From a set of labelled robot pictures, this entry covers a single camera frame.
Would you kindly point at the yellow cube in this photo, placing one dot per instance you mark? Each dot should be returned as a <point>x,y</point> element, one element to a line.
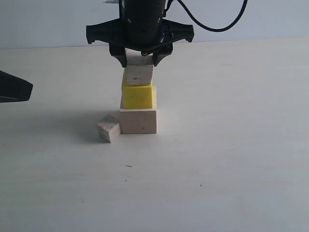
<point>136,96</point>

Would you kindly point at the large wooden cube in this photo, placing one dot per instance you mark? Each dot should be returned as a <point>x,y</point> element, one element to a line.
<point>139,121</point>

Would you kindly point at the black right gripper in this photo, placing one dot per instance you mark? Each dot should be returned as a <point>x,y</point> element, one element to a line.
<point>141,26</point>

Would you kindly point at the medium wooden cube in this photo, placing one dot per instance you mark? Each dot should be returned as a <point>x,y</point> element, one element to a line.
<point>139,69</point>

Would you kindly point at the small wooden cube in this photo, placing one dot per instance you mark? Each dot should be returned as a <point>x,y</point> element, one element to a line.
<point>108,128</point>

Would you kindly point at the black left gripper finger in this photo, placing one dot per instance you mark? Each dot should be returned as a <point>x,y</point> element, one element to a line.
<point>14,89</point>

